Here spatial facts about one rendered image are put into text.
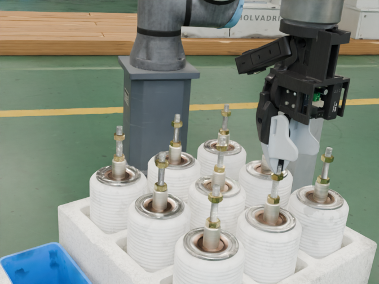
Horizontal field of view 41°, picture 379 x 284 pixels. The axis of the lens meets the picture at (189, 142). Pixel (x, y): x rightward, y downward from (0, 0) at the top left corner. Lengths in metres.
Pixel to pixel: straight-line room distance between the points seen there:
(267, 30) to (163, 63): 1.79
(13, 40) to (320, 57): 2.19
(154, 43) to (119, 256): 0.67
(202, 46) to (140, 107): 1.55
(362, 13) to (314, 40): 2.71
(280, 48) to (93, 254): 0.43
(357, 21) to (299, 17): 2.74
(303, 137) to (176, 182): 0.27
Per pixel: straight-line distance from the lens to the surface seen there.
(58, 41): 2.69
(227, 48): 2.89
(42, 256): 0.93
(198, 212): 0.82
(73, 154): 1.54
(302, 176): 1.09
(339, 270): 0.84
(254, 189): 0.89
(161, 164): 0.73
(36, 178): 1.41
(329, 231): 0.83
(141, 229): 0.74
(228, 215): 0.81
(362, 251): 0.88
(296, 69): 0.66
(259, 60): 0.70
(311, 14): 0.62
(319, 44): 0.63
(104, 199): 0.83
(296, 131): 0.72
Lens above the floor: 0.64
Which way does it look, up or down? 23 degrees down
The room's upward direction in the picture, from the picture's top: 4 degrees clockwise
